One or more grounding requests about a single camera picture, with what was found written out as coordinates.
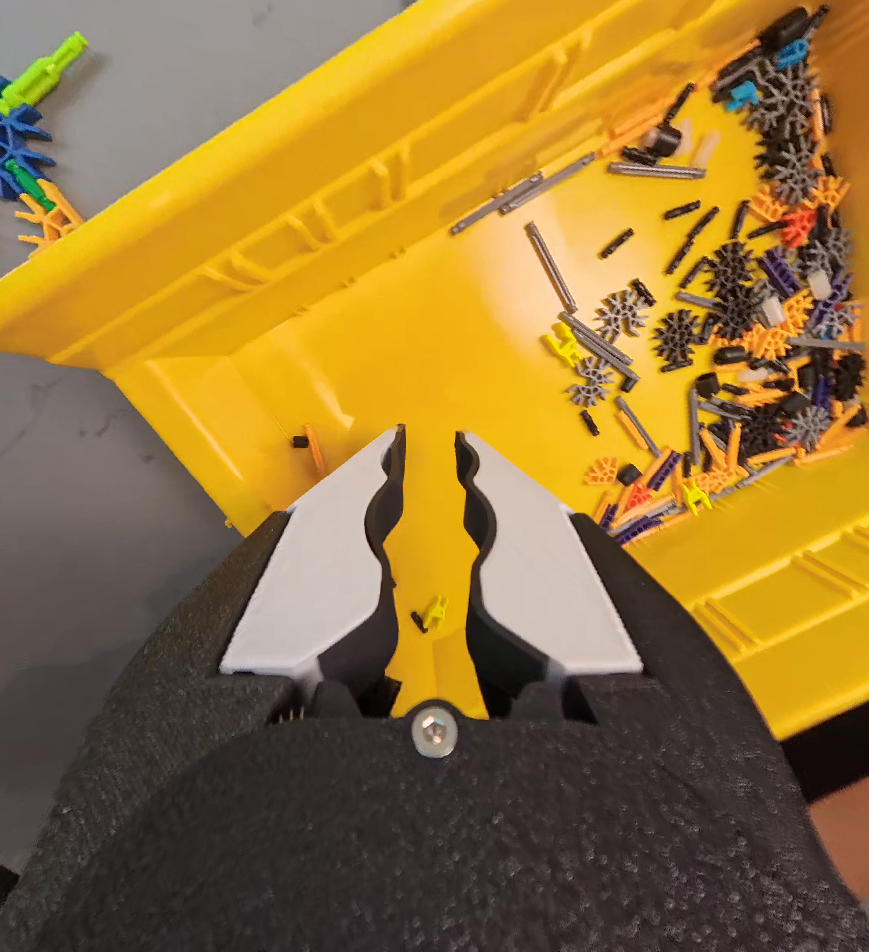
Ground grey desk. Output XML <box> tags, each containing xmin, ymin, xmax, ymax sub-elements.
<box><xmin>0</xmin><ymin>0</ymin><xmax>435</xmax><ymax>879</ymax></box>

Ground pile of toy parts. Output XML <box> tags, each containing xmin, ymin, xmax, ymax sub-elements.
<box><xmin>289</xmin><ymin>3</ymin><xmax>869</xmax><ymax>635</ymax></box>

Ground yellow storage bin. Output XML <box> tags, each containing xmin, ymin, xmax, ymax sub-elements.
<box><xmin>0</xmin><ymin>0</ymin><xmax>869</xmax><ymax>741</ymax></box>

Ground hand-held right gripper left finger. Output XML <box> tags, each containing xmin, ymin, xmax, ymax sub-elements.
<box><xmin>219</xmin><ymin>424</ymin><xmax>407</xmax><ymax>679</ymax></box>

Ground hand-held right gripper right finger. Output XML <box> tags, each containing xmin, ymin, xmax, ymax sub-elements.
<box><xmin>454</xmin><ymin>430</ymin><xmax>643</xmax><ymax>679</ymax></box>

